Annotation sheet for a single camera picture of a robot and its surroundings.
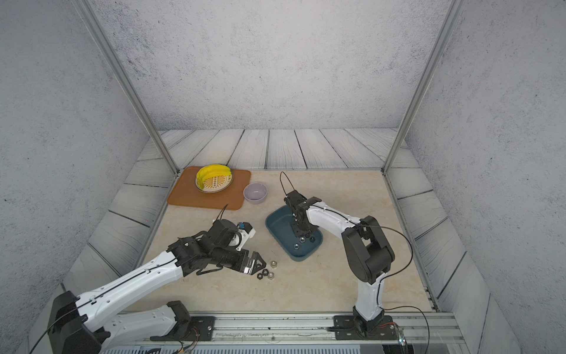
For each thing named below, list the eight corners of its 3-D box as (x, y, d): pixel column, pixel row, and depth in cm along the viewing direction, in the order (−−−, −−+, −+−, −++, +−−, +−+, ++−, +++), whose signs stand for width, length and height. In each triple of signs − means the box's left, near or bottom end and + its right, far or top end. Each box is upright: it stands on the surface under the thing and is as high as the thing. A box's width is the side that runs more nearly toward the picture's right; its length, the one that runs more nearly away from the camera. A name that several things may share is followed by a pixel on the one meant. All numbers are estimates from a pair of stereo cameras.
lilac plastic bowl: (243, 206, 108) (241, 198, 103) (246, 188, 115) (244, 181, 111) (266, 206, 108) (265, 198, 103) (268, 188, 115) (267, 181, 111)
